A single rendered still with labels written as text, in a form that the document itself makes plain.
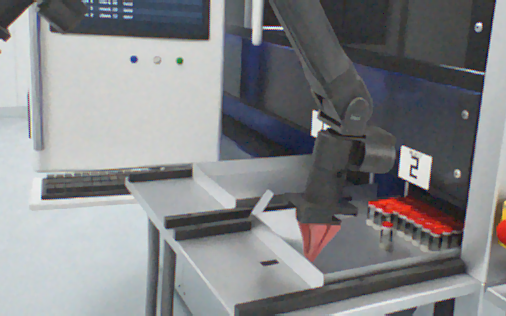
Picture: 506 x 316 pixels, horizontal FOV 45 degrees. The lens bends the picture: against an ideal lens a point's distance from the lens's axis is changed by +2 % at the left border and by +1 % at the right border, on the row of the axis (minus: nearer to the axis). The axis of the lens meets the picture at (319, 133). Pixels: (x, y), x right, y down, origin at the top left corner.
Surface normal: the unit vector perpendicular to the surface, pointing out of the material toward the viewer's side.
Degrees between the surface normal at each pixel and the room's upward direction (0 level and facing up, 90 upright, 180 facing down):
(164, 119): 90
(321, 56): 92
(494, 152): 90
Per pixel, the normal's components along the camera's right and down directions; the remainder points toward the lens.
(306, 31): 0.41, 0.33
